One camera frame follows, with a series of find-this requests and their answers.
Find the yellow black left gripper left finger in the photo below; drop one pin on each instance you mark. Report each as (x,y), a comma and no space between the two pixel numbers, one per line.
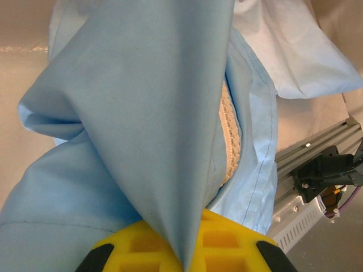
(136,249)

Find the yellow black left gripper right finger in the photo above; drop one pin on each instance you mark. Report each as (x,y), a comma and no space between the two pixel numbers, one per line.
(227,249)

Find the light blue zip jacket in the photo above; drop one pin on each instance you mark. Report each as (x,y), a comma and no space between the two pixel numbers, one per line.
(141,113)

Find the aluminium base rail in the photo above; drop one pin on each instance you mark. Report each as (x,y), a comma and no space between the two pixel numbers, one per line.
(286,161)

